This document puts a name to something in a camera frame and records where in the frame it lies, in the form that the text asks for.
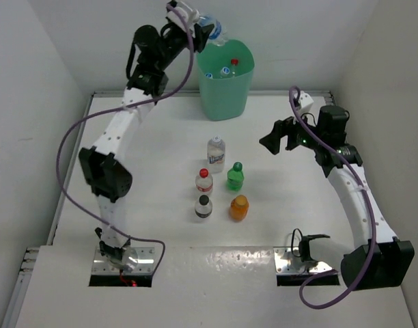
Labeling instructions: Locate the green soda bottle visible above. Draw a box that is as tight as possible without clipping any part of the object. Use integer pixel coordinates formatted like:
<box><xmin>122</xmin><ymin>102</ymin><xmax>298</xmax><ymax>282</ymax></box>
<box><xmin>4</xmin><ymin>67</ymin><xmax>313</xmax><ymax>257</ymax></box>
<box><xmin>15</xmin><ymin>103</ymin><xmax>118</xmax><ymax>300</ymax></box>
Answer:
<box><xmin>227</xmin><ymin>162</ymin><xmax>245</xmax><ymax>191</ymax></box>

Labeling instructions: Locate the Aquafina bottle white cap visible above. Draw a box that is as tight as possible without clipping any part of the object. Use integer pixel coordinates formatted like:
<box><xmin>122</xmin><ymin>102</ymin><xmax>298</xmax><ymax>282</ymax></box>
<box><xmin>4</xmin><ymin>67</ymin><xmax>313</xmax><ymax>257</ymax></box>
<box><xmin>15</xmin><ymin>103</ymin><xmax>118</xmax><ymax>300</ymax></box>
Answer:
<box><xmin>198</xmin><ymin>14</ymin><xmax>228</xmax><ymax>46</ymax></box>

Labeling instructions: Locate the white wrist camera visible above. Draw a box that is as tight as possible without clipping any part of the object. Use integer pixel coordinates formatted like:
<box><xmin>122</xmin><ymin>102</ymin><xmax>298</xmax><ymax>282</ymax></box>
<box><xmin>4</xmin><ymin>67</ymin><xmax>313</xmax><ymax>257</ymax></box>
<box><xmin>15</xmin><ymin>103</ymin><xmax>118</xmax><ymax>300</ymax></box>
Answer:
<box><xmin>167</xmin><ymin>1</ymin><xmax>199</xmax><ymax>29</ymax></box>
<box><xmin>294</xmin><ymin>91</ymin><xmax>314</xmax><ymax>116</ymax></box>

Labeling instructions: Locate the clear bottle colourful label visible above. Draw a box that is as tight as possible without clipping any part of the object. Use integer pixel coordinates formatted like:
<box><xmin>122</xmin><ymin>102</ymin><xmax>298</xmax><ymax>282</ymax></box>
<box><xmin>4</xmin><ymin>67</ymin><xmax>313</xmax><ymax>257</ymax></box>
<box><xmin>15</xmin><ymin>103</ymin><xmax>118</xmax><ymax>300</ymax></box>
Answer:
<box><xmin>207</xmin><ymin>135</ymin><xmax>225</xmax><ymax>174</ymax></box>

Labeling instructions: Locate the large red-cap cola bottle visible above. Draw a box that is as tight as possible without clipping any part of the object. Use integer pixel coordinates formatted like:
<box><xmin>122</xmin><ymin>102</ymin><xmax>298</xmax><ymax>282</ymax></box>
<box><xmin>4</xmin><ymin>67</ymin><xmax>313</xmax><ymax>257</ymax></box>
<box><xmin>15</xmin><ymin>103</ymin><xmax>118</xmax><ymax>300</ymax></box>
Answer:
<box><xmin>229</xmin><ymin>58</ymin><xmax>239</xmax><ymax>77</ymax></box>

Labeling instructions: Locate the aluminium rail left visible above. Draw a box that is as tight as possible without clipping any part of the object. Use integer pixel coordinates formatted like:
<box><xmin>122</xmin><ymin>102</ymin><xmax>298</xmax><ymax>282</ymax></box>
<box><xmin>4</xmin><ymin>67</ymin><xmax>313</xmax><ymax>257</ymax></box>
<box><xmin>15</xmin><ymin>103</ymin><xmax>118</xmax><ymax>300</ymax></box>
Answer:
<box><xmin>0</xmin><ymin>95</ymin><xmax>93</xmax><ymax>327</ymax></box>

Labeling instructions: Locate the black-cap black-label bottle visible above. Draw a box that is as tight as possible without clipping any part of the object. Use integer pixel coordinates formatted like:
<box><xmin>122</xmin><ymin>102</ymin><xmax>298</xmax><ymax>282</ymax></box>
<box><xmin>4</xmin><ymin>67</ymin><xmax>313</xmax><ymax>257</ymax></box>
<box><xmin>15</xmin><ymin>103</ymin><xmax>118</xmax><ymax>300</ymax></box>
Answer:
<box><xmin>195</xmin><ymin>195</ymin><xmax>213</xmax><ymax>219</ymax></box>

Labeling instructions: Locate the orange juice bottle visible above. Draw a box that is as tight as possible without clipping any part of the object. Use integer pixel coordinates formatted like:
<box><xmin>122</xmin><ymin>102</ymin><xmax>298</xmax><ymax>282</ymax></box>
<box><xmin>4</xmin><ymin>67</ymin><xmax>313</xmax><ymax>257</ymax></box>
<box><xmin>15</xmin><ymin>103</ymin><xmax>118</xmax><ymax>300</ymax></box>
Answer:
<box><xmin>229</xmin><ymin>195</ymin><xmax>249</xmax><ymax>221</ymax></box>

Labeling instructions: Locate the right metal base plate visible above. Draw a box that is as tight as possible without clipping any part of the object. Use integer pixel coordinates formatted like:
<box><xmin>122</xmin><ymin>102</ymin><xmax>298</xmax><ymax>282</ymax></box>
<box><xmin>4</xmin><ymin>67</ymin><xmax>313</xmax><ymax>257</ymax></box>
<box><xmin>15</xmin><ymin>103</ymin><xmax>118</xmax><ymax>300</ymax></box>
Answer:
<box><xmin>273</xmin><ymin>247</ymin><xmax>332</xmax><ymax>275</ymax></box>

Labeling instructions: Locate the green plastic bin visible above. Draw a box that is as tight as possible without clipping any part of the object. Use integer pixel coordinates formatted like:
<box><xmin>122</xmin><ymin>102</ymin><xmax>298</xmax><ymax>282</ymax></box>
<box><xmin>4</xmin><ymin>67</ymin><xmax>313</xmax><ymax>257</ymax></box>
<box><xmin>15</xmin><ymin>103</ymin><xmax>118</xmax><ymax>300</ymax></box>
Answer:
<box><xmin>197</xmin><ymin>40</ymin><xmax>255</xmax><ymax>121</ymax></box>

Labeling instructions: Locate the metal base plate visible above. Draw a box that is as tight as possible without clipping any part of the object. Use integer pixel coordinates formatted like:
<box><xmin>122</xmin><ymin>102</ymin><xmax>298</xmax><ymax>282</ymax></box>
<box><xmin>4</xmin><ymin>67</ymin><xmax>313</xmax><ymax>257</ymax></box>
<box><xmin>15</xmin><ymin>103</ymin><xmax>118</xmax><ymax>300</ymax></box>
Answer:
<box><xmin>91</xmin><ymin>247</ymin><xmax>155</xmax><ymax>275</ymax></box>
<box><xmin>273</xmin><ymin>247</ymin><xmax>332</xmax><ymax>275</ymax></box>

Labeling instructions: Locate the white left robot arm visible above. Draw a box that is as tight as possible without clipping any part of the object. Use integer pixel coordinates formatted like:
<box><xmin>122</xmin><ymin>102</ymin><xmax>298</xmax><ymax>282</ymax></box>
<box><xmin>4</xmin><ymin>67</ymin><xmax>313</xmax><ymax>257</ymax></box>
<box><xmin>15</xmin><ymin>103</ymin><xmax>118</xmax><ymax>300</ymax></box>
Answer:
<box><xmin>79</xmin><ymin>22</ymin><xmax>189</xmax><ymax>267</ymax></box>

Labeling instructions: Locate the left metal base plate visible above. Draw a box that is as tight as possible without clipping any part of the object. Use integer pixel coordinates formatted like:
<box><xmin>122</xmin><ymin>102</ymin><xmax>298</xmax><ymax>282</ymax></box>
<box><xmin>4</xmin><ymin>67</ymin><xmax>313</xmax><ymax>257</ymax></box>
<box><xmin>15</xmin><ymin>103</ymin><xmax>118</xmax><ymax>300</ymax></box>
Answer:
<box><xmin>91</xmin><ymin>247</ymin><xmax>155</xmax><ymax>275</ymax></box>

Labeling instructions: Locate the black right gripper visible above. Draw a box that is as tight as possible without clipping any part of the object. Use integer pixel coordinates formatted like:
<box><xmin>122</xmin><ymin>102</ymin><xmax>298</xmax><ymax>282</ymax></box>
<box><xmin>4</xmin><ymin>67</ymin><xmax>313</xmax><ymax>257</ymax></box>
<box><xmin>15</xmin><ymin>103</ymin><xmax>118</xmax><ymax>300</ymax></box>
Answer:
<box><xmin>260</xmin><ymin>107</ymin><xmax>324</xmax><ymax>154</ymax></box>

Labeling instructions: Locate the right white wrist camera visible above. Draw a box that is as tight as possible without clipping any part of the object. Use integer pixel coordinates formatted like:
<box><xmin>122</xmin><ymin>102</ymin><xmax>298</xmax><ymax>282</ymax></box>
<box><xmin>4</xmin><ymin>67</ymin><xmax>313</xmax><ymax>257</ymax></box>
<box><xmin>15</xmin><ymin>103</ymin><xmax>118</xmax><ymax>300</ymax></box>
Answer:
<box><xmin>294</xmin><ymin>91</ymin><xmax>314</xmax><ymax>116</ymax></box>

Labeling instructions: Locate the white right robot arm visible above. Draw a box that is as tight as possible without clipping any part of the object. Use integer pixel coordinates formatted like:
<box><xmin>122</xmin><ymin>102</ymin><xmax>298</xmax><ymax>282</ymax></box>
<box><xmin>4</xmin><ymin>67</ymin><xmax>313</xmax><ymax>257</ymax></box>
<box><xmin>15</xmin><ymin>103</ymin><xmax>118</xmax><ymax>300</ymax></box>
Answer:
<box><xmin>260</xmin><ymin>105</ymin><xmax>415</xmax><ymax>290</ymax></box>

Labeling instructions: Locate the small red-cap cola bottle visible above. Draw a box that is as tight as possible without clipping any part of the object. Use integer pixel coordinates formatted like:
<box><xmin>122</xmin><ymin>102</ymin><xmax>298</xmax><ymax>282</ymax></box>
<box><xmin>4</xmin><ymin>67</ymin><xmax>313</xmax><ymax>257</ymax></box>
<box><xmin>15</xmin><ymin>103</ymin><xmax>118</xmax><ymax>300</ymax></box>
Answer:
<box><xmin>195</xmin><ymin>168</ymin><xmax>213</xmax><ymax>195</ymax></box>

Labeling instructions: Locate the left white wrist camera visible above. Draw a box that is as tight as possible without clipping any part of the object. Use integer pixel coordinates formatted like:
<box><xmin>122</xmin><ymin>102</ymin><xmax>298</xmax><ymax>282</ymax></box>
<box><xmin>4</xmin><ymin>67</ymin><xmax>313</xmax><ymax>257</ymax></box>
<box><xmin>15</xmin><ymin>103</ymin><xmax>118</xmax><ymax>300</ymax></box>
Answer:
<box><xmin>167</xmin><ymin>1</ymin><xmax>199</xmax><ymax>29</ymax></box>

